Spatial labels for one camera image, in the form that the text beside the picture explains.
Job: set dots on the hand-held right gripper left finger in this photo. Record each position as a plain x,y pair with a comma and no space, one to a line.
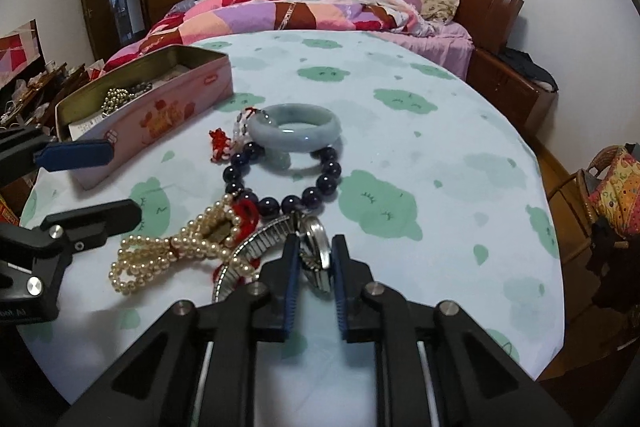
291,287

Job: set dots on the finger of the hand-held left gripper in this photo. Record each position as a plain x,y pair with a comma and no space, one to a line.
110,217
75,154

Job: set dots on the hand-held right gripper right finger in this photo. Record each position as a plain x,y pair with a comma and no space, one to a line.
340,287

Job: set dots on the pink tin box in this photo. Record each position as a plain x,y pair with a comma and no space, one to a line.
170,117

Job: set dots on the cluttered wooden cabinet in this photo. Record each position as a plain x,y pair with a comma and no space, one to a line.
30,99

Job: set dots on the red and white bag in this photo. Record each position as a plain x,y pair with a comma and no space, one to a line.
95,68

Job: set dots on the television screen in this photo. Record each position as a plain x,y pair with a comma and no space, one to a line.
20,57

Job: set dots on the red knot charm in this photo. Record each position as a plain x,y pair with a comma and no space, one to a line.
218,144

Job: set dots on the pale blue jade bangle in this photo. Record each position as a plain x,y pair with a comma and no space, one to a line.
300,134

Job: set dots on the patchwork quilt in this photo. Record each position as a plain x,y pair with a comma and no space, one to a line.
280,14

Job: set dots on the wicker chair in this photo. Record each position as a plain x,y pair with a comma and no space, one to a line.
570,192

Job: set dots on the wooden nightstand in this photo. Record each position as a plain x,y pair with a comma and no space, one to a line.
505,87

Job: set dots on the bed with patchwork quilt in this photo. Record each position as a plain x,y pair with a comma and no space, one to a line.
450,42

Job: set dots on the dark garment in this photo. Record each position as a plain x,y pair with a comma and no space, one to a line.
615,277

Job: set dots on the dark clothes pile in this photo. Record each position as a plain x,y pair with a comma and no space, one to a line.
530,67

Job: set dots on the colourful patterned cushion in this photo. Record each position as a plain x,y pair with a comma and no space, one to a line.
620,197

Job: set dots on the floral pillow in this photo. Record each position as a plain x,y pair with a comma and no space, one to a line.
437,2

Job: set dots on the wooden bed headboard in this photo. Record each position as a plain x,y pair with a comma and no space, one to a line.
490,12

